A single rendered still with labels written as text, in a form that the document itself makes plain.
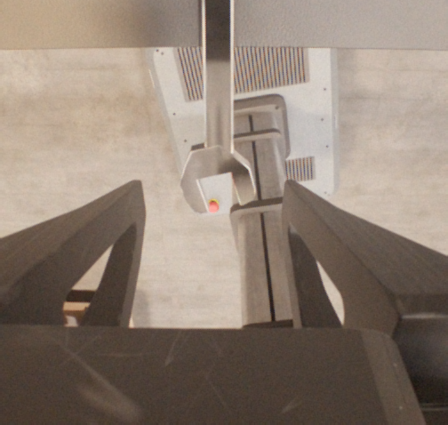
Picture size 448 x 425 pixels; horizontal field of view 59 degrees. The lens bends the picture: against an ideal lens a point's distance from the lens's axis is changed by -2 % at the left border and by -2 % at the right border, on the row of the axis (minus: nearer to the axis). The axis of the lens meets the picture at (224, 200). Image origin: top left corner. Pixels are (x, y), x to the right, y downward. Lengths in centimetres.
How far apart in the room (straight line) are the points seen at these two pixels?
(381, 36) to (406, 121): 143
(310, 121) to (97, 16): 107
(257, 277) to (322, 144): 69
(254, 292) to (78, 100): 110
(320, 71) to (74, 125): 92
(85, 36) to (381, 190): 163
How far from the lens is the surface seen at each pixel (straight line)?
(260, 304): 64
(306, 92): 120
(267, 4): 20
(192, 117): 122
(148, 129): 155
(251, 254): 72
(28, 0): 22
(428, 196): 188
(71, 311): 210
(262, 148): 100
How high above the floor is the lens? 137
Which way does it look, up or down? 54 degrees down
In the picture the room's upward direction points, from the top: 179 degrees counter-clockwise
